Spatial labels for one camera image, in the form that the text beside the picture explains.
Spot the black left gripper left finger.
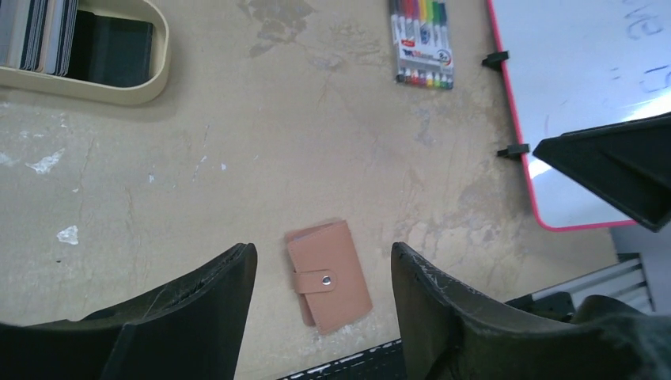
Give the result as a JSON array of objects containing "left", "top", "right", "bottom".
[{"left": 1, "top": 243, "right": 257, "bottom": 379}]

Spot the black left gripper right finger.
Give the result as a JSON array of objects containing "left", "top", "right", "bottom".
[{"left": 391, "top": 242, "right": 670, "bottom": 379}]

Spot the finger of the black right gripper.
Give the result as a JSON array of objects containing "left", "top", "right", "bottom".
[{"left": 533, "top": 112, "right": 670, "bottom": 232}]

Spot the pink leather card holder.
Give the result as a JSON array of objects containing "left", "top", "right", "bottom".
[{"left": 285, "top": 220, "right": 373, "bottom": 336}]

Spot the stack of grey cards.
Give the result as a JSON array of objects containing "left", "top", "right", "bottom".
[{"left": 1, "top": 0, "right": 78, "bottom": 76}]

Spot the pink framed whiteboard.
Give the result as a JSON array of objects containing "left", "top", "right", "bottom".
[{"left": 485, "top": 1, "right": 670, "bottom": 231}]

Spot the pack of coloured markers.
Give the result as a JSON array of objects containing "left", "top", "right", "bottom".
[{"left": 388, "top": 0, "right": 454, "bottom": 90}]

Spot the beige oval plastic tray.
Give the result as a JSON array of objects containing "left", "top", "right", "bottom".
[{"left": 1, "top": 0, "right": 171, "bottom": 105}]

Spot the aluminium frame rail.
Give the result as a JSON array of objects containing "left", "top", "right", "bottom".
[{"left": 529, "top": 253, "right": 654, "bottom": 314}]

